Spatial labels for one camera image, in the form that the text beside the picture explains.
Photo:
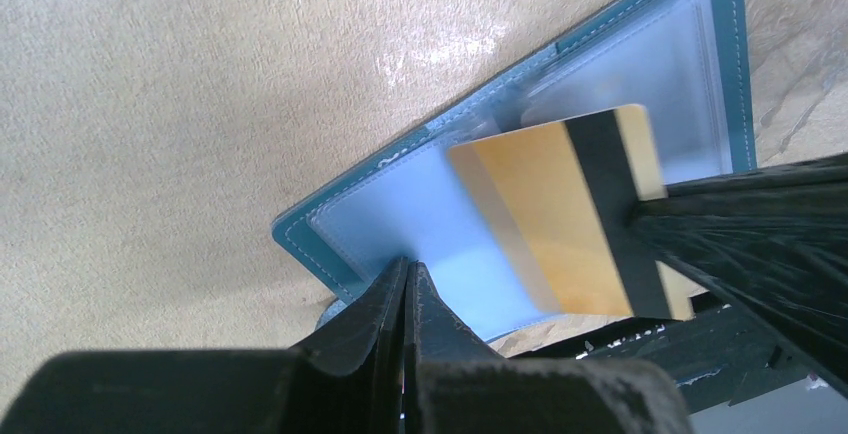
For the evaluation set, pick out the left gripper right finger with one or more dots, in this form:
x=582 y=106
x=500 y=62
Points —
x=456 y=383

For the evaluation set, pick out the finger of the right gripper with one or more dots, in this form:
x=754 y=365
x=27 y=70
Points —
x=771 y=242

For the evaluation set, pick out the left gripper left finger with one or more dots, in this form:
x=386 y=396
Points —
x=343 y=378

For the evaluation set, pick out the blue card holder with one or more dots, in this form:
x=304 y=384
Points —
x=685 y=61

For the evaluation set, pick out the gold credit card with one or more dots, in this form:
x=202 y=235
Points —
x=558 y=197

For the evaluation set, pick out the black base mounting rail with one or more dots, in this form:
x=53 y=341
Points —
x=719 y=357

